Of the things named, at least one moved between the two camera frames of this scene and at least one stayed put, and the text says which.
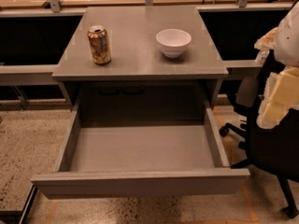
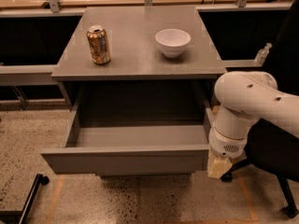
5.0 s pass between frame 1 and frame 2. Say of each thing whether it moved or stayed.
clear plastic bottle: stayed
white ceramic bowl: stayed
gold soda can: stayed
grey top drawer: moved
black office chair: stayed
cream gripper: moved
